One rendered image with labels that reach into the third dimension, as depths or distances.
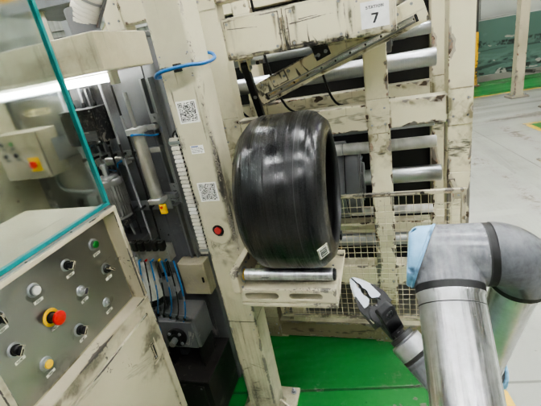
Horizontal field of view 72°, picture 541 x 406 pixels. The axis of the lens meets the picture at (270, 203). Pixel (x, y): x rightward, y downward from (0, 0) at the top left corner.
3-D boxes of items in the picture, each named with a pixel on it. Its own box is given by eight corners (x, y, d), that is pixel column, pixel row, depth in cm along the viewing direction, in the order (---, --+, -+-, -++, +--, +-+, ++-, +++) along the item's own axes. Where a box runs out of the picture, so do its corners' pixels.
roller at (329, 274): (241, 283, 138) (239, 272, 136) (245, 275, 142) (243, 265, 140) (336, 283, 128) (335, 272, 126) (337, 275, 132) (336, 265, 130)
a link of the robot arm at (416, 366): (436, 401, 100) (441, 410, 91) (402, 362, 105) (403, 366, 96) (462, 379, 100) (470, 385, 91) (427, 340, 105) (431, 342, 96)
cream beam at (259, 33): (227, 62, 139) (219, 19, 133) (247, 57, 161) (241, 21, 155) (398, 31, 121) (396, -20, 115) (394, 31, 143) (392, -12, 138)
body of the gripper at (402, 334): (361, 314, 111) (390, 349, 106) (363, 310, 103) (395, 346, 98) (379, 298, 112) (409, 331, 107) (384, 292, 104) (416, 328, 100)
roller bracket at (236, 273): (234, 294, 137) (229, 272, 133) (262, 240, 172) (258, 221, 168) (242, 294, 136) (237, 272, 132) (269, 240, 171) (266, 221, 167)
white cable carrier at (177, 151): (200, 254, 149) (167, 138, 131) (205, 247, 153) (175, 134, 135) (210, 254, 147) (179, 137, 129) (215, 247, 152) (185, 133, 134)
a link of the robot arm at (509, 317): (564, 204, 64) (496, 358, 110) (483, 209, 67) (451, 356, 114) (593, 259, 56) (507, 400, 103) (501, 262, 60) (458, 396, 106)
